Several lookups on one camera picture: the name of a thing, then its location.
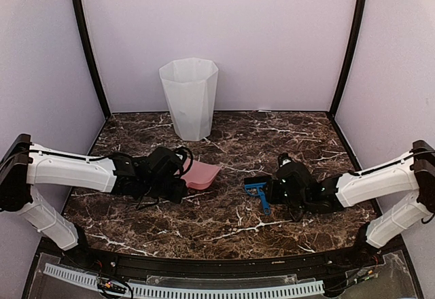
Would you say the left black frame post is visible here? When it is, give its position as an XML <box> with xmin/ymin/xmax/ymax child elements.
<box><xmin>72</xmin><ymin>0</ymin><xmax>111</xmax><ymax>120</ymax></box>

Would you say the black frame post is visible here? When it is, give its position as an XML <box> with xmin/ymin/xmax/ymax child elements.
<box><xmin>328</xmin><ymin>0</ymin><xmax>366</xmax><ymax>120</ymax></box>
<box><xmin>72</xmin><ymin>0</ymin><xmax>111</xmax><ymax>120</ymax></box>

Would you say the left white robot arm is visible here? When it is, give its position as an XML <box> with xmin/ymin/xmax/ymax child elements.
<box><xmin>1</xmin><ymin>134</ymin><xmax>193</xmax><ymax>269</ymax></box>

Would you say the translucent white waste bin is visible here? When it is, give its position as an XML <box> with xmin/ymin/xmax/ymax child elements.
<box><xmin>159</xmin><ymin>58</ymin><xmax>219</xmax><ymax>141</ymax></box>

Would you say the black front table rail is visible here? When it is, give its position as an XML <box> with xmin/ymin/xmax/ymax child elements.
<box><xmin>72</xmin><ymin>248</ymin><xmax>363</xmax><ymax>279</ymax></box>

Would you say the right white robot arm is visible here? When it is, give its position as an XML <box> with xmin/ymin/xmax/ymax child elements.
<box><xmin>264</xmin><ymin>140</ymin><xmax>434</xmax><ymax>268</ymax></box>

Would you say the right black frame post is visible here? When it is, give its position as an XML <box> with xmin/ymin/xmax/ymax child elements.
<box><xmin>328</xmin><ymin>0</ymin><xmax>366</xmax><ymax>120</ymax></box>

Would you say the white slotted cable duct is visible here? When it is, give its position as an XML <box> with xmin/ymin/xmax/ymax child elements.
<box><xmin>43</xmin><ymin>263</ymin><xmax>324</xmax><ymax>298</ymax></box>

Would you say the blue hand brush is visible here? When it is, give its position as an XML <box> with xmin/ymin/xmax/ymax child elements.
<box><xmin>243</xmin><ymin>175</ymin><xmax>272</xmax><ymax>215</ymax></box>

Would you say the pink plastic dustpan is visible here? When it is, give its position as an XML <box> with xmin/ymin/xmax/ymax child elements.
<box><xmin>181</xmin><ymin>160</ymin><xmax>221</xmax><ymax>190</ymax></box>

